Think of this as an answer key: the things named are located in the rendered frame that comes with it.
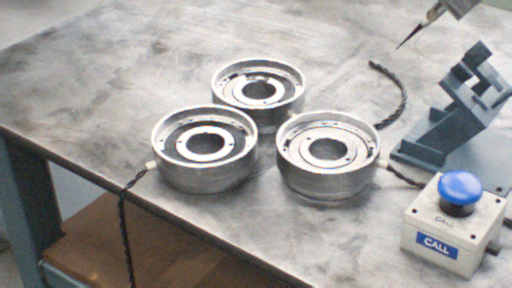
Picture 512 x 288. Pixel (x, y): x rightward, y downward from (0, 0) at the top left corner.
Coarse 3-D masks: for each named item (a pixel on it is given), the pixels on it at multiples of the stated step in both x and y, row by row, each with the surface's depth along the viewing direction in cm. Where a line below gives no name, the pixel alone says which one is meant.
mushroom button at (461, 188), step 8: (448, 176) 65; (456, 176) 65; (464, 176) 65; (472, 176) 65; (440, 184) 64; (448, 184) 64; (456, 184) 64; (464, 184) 64; (472, 184) 64; (480, 184) 65; (440, 192) 64; (448, 192) 64; (456, 192) 63; (464, 192) 63; (472, 192) 63; (480, 192) 64; (448, 200) 64; (456, 200) 63; (464, 200) 63; (472, 200) 63
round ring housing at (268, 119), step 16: (240, 64) 86; (256, 64) 87; (272, 64) 86; (288, 64) 85; (224, 80) 85; (272, 80) 85; (304, 80) 83; (240, 96) 82; (256, 96) 86; (272, 96) 85; (304, 96) 82; (256, 112) 78; (272, 112) 79; (288, 112) 80; (272, 128) 81
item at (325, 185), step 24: (312, 120) 78; (336, 120) 79; (360, 120) 77; (288, 144) 76; (312, 144) 76; (336, 144) 77; (288, 168) 72; (336, 168) 73; (360, 168) 71; (312, 192) 72; (336, 192) 71
